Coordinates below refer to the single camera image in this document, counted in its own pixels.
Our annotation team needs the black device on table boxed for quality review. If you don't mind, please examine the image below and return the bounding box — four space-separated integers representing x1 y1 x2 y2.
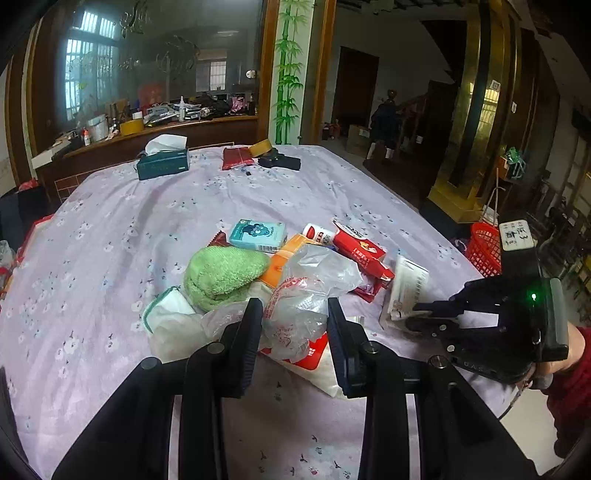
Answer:
257 148 301 171

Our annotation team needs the right hand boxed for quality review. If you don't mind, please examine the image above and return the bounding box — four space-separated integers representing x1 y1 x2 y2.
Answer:
535 323 586 377

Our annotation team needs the bamboo painted pillar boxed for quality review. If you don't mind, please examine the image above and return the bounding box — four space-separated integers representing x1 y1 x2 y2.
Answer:
269 0 315 145

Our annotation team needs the teal tissue pack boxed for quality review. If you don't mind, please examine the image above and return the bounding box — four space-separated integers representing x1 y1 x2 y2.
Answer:
228 219 287 254

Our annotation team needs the red plastic trash basket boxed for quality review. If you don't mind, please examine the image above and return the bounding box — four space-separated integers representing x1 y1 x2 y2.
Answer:
466 222 502 277

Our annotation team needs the lilac floral tablecloth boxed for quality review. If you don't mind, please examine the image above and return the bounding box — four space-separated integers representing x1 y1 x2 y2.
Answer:
1 146 481 479

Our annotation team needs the white green-edged mask packet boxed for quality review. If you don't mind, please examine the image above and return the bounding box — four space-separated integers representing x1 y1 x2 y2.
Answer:
141 286 213 363

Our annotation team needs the red cigarette carton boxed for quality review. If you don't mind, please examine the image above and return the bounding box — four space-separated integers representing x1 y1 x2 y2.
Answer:
332 219 394 303

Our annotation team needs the brown tape roll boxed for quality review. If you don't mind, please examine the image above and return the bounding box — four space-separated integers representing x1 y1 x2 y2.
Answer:
249 139 273 158

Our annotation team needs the orange box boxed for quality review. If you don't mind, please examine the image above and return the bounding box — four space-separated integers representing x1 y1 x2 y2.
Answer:
259 234 318 289

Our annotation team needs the green towel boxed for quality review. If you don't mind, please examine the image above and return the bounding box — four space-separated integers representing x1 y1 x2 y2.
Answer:
183 246 270 312

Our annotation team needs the clear plastic bag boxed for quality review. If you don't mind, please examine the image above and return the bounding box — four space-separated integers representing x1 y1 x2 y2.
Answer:
200 244 364 363

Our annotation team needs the white red tube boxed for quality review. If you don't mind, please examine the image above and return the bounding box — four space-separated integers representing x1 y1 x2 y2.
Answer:
303 223 335 246

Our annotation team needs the dark red snack packet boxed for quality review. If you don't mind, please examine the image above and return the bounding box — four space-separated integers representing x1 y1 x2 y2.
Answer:
208 231 230 247

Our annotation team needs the wooden sideboard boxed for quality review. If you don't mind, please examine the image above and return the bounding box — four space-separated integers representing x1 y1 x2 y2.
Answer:
35 115 259 204

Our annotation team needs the dark teal tissue box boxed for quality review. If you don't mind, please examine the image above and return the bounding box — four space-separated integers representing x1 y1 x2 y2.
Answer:
135 134 189 180

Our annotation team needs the white pot on sideboard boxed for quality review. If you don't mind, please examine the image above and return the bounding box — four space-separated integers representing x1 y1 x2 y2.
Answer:
87 114 109 143

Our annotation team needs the red pouch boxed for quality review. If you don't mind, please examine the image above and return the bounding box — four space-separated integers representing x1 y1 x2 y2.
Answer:
221 147 254 171

